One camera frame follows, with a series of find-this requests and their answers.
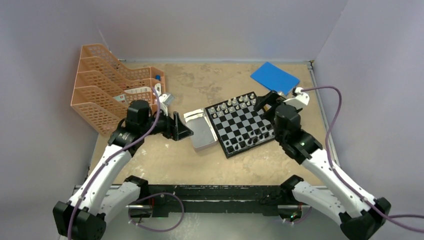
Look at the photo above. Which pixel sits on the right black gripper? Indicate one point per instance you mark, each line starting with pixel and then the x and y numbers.
pixel 272 99

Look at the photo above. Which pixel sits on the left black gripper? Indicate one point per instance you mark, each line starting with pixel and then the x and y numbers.
pixel 175 128

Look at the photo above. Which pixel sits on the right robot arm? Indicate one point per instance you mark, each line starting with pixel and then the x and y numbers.
pixel 356 211

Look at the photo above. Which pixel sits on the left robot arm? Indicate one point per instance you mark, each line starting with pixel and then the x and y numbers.
pixel 86 214

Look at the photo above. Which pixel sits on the black white chess board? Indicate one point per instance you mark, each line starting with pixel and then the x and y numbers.
pixel 235 121

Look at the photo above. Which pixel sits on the silver metal tin tray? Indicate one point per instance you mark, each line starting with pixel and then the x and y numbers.
pixel 203 136

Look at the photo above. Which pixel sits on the blue notebook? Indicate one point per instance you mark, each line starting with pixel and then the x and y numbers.
pixel 274 78

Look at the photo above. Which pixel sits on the white label box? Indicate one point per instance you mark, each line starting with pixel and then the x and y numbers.
pixel 138 90

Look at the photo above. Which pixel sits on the orange plastic file rack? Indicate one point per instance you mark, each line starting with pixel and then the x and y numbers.
pixel 98 94

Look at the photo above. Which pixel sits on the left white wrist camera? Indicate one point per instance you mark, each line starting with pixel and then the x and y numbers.
pixel 164 101

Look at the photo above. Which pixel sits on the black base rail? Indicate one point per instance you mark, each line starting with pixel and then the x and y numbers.
pixel 159 200

